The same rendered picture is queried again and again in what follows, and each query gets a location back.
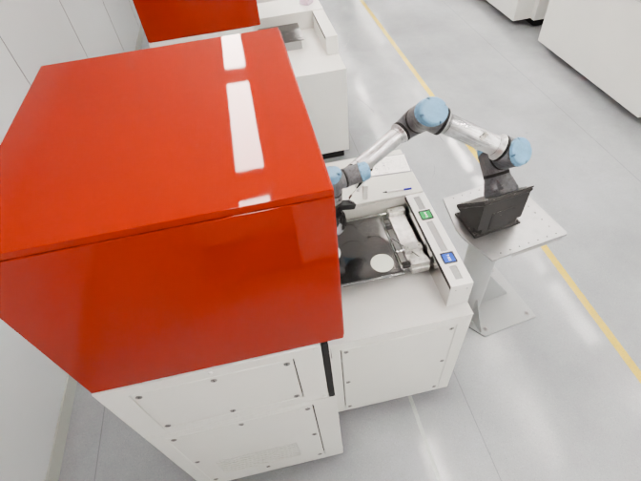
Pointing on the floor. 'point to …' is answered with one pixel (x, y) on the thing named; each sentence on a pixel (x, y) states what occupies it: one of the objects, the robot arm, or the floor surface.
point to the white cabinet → (397, 363)
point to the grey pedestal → (492, 297)
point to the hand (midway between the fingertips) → (339, 231)
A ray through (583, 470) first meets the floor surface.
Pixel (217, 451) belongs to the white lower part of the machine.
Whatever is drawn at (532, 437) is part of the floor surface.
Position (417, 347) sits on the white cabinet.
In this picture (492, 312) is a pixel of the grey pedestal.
